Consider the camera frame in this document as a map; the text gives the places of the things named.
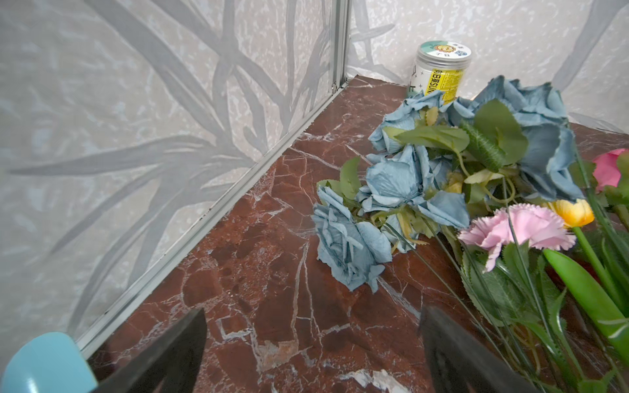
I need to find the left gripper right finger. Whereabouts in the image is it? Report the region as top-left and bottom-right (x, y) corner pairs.
(419, 306), (536, 392)

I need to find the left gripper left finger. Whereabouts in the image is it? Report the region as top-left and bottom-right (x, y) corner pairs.
(94, 309), (207, 392)

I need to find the small pink flower sprig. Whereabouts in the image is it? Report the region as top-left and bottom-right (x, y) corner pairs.
(458, 204), (583, 391)

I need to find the teal plastic scraper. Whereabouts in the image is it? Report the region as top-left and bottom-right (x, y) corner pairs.
(1, 332), (98, 392)

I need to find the yellow tulip stem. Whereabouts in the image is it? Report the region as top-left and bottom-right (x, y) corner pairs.
(543, 199), (628, 365)

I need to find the blue hydrangea flower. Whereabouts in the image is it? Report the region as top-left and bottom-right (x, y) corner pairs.
(312, 76), (582, 290)

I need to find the magenta rose bud stem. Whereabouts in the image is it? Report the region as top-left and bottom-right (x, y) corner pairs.
(593, 148), (628, 229)

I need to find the small tape roll jar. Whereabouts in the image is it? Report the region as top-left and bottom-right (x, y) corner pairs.
(407, 40), (473, 104)

